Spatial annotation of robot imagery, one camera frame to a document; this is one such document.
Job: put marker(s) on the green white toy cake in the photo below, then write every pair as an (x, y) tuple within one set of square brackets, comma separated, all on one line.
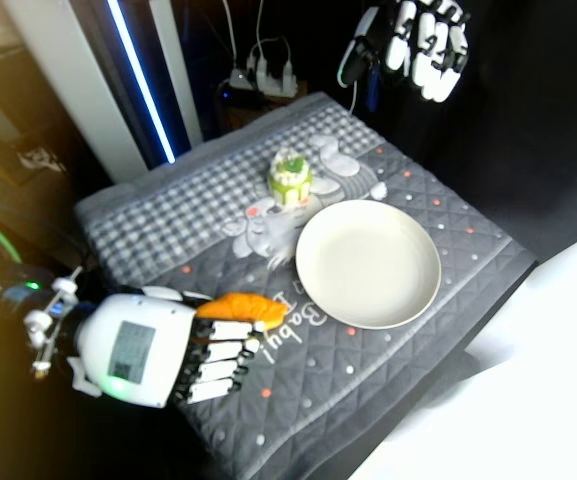
[(290, 180)]

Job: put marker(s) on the orange braided toy bread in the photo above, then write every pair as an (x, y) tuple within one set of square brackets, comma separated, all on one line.
[(248, 307)]

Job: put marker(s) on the cream round plate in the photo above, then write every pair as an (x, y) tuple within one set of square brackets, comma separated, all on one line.
[(368, 265)]

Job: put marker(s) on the white power strip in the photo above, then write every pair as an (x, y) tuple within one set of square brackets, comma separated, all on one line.
[(268, 85)]

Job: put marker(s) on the blue light strip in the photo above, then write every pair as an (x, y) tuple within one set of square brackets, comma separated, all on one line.
[(140, 80)]

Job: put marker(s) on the grey quilt with bear print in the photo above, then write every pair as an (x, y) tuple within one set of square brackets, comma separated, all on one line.
[(343, 390)]

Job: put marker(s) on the white pillar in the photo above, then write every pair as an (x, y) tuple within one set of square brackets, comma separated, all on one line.
[(73, 75)]

